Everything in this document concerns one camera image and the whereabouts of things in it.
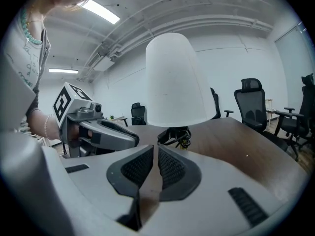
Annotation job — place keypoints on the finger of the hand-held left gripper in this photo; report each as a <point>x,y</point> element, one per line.
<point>115,141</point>
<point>110,126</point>

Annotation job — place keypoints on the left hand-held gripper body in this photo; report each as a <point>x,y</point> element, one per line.
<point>66,99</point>

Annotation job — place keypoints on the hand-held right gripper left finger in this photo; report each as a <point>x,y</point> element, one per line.
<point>98,176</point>

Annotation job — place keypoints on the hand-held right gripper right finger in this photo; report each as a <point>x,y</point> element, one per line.
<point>209,181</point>

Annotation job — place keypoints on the white table lamp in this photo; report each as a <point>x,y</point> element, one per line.
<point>174,82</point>

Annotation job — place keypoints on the person's left forearm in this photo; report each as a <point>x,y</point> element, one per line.
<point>39,124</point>

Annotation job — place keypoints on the dark brown conference table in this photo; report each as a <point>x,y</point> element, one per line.
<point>221,141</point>

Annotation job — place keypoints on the person's left hand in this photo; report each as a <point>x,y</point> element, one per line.
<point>74,131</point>

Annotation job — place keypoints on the light wooden side table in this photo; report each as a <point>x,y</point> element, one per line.
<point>118,118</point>

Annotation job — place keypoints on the long ceiling light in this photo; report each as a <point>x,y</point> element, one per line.
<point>101,11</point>
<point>63,70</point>

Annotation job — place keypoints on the white ceiling air unit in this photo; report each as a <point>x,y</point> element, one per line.
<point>104,64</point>

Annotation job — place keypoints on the person's clothed torso and legs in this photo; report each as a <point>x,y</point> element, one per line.
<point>29,45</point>

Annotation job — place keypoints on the white wooden side stool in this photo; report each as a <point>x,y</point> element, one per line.
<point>270,110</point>

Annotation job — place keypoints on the black eared-headrest office chair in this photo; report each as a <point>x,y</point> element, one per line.
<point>308,99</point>

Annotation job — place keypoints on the white ceiling pipe run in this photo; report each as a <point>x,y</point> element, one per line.
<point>221,23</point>

